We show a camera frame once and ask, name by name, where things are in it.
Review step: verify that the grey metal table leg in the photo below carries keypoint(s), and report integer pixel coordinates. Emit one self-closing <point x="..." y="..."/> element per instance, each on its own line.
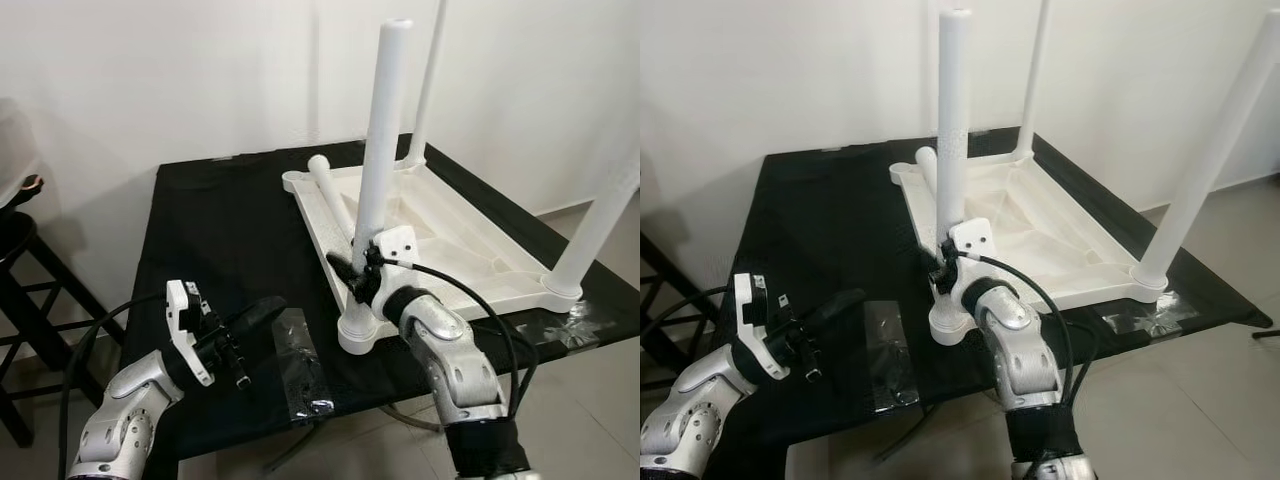
<point x="412" y="418"/>
<point x="288" y="447"/>
<point x="900" y="438"/>

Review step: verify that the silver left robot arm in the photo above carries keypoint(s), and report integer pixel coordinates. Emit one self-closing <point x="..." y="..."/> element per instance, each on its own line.
<point x="690" y="395"/>
<point x="120" y="400"/>

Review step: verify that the black round stool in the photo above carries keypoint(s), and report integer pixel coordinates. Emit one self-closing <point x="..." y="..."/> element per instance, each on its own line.
<point x="40" y="300"/>
<point x="665" y="320"/>

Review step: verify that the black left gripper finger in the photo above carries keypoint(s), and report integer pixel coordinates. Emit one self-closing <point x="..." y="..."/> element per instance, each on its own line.
<point x="256" y="330"/>
<point x="835" y="322"/>
<point x="252" y="313"/>
<point x="828" y="306"/>

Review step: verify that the grey tape strip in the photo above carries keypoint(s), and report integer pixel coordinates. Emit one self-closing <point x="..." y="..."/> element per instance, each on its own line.
<point x="225" y="159"/>
<point x="835" y="150"/>

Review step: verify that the white plastic table top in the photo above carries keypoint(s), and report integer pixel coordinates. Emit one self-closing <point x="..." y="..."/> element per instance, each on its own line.
<point x="1060" y="230"/>
<point x="460" y="240"/>

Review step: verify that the black stand leg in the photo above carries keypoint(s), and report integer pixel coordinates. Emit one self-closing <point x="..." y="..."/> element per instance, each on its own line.
<point x="1265" y="336"/>

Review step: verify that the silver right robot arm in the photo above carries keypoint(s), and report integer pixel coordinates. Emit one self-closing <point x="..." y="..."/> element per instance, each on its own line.
<point x="1010" y="320"/>
<point x="450" y="340"/>

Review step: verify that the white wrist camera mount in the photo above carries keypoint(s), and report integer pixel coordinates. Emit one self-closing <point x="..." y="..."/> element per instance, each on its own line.
<point x="752" y="325"/>
<point x="185" y="330"/>
<point x="972" y="238"/>
<point x="398" y="245"/>

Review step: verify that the white plastic table leg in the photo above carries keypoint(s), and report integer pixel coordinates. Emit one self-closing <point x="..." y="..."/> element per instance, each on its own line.
<point x="328" y="190"/>
<point x="385" y="130"/>
<point x="430" y="80"/>
<point x="952" y="120"/>
<point x="927" y="170"/>
<point x="600" y="230"/>
<point x="1210" y="160"/>
<point x="1035" y="80"/>

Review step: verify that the crumpled clear tape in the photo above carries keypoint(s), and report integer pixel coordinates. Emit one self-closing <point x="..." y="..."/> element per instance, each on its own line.
<point x="892" y="360"/>
<point x="305" y="370"/>

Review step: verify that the black tablecloth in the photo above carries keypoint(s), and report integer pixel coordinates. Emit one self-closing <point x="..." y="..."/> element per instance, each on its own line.
<point x="820" y="240"/>
<point x="220" y="250"/>

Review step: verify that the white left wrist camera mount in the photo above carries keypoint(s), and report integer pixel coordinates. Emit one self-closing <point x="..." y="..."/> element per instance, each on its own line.
<point x="185" y="330"/>
<point x="752" y="325"/>

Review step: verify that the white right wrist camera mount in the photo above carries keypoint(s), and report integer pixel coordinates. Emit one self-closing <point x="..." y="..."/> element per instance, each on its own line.
<point x="972" y="238"/>
<point x="398" y="245"/>

